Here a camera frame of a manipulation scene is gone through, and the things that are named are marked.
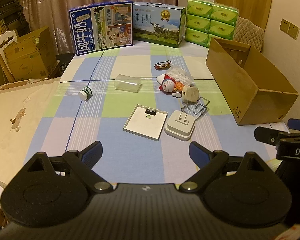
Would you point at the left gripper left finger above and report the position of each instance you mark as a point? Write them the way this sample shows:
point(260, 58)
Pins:
point(82, 162)

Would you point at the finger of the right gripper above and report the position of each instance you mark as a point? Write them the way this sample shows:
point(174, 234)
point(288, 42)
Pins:
point(266, 135)
point(294, 124)

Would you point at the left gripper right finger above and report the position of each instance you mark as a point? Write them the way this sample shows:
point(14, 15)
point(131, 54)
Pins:
point(211, 164)

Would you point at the white power adapter plug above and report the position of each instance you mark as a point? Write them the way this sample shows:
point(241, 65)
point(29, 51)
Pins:
point(180, 125)

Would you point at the metal wire rack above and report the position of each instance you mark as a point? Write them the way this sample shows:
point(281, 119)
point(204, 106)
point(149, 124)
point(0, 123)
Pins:
point(196, 109)

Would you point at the white green pill bottle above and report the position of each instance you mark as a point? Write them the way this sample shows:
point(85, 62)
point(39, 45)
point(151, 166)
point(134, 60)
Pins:
point(85, 93)

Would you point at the beige round plug adapter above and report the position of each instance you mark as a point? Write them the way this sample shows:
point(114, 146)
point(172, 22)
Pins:
point(190, 94)

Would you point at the Doraemon toy figure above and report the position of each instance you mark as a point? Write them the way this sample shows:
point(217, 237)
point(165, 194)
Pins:
point(170, 86)

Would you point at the clear plastic packet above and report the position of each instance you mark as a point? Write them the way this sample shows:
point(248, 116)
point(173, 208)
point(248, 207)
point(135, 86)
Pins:
point(180, 75)

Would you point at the brown cardboard box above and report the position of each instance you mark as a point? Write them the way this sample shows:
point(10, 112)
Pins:
point(255, 90)

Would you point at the white square flat panel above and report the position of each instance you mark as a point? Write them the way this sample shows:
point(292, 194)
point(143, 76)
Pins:
point(146, 122)

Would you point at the cream embroidered blanket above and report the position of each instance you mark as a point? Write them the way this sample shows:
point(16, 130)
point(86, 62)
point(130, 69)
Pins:
point(22, 105)

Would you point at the checkered bed sheet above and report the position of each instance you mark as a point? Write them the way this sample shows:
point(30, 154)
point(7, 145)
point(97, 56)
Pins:
point(70, 123)

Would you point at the clear plastic cup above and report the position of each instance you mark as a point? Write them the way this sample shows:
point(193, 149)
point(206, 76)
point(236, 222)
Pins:
point(127, 83)

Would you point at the beige quilted cushion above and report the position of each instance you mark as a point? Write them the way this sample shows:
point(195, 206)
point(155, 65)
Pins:
point(248, 33)

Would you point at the open cardboard carton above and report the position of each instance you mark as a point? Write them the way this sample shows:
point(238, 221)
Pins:
point(33, 56)

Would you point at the green tissue pack bundle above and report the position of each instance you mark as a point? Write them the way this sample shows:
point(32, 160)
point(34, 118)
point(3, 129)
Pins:
point(206, 20)

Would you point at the blue milk carton box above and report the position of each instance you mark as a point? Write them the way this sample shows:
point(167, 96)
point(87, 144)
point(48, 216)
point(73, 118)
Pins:
point(101, 26)

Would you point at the white wooden chair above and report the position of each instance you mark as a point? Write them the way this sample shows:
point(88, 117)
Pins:
point(7, 38)

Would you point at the cow picture milk box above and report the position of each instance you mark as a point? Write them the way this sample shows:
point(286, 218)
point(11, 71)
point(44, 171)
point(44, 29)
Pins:
point(158, 23)

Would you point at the black folding ladder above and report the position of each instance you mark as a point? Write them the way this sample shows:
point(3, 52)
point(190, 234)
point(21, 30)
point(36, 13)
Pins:
point(12, 17)

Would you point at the double wall socket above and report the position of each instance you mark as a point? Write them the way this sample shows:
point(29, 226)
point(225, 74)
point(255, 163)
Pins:
point(289, 28)

